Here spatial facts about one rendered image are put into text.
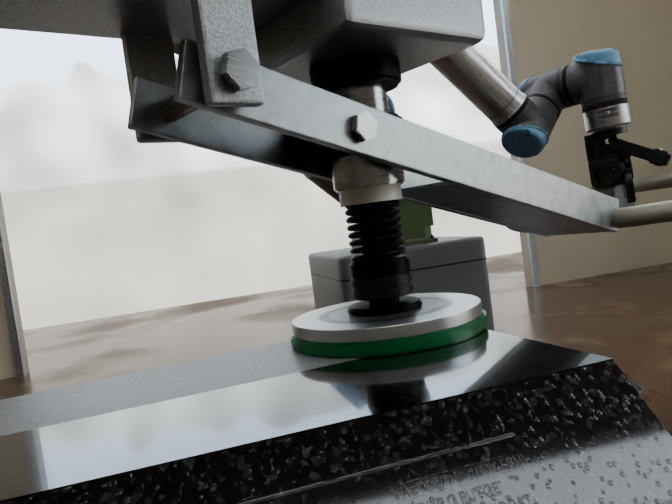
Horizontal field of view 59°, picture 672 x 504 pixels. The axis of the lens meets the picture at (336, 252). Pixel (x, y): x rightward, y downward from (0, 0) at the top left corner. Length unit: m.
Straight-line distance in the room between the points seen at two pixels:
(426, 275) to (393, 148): 0.93
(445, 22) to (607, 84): 0.79
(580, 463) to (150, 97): 0.48
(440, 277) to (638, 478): 1.12
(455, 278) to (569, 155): 5.22
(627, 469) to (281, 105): 0.39
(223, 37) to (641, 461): 0.43
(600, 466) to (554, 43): 6.49
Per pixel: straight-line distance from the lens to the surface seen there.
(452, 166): 0.68
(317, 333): 0.60
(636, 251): 7.17
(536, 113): 1.34
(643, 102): 7.36
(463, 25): 0.66
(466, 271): 1.56
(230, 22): 0.51
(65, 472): 0.43
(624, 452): 0.47
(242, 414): 0.46
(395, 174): 0.64
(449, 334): 0.59
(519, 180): 0.77
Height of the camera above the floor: 0.94
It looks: 3 degrees down
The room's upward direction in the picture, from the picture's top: 8 degrees counter-clockwise
